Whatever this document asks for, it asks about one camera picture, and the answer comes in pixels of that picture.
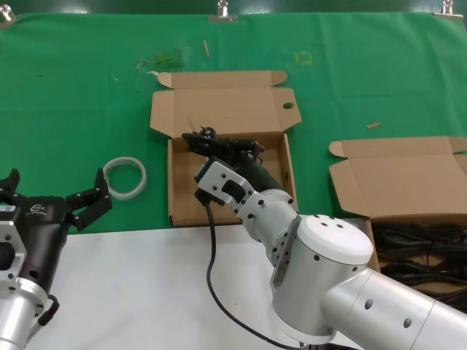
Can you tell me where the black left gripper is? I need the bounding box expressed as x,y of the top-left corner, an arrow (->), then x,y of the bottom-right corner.
0,167 -> 113,293

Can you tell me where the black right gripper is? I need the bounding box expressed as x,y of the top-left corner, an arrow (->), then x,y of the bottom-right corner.
204,139 -> 293,195

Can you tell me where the black cable bundle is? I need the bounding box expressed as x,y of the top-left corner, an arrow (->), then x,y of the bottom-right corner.
181,125 -> 234,158

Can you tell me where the cardboard box with round hole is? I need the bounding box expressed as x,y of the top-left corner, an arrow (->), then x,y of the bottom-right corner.
149,70 -> 303,228

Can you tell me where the plain brown cardboard box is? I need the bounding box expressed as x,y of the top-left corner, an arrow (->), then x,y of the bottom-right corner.
328,136 -> 467,311

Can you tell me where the green table cloth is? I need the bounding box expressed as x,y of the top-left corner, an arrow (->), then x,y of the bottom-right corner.
0,12 -> 467,236

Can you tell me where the clear bag of green scraps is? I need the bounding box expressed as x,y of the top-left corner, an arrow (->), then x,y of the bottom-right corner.
136,47 -> 190,72

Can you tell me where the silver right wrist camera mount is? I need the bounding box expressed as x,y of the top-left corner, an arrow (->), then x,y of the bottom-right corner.
193,158 -> 257,217

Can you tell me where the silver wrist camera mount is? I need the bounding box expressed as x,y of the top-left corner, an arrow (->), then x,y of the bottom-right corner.
193,158 -> 257,217
0,209 -> 27,289

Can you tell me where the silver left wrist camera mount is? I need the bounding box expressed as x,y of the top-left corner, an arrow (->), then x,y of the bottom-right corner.
0,209 -> 27,289

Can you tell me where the white tape ring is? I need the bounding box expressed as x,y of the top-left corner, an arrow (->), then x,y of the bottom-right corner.
102,155 -> 149,201

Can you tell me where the black right camera cable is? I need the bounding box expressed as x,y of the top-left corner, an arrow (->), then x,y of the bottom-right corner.
204,201 -> 304,350

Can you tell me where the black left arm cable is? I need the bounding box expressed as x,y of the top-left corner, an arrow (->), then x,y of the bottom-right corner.
36,293 -> 61,327

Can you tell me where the black cable pile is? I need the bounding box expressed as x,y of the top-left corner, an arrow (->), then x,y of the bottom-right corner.
374,222 -> 467,311

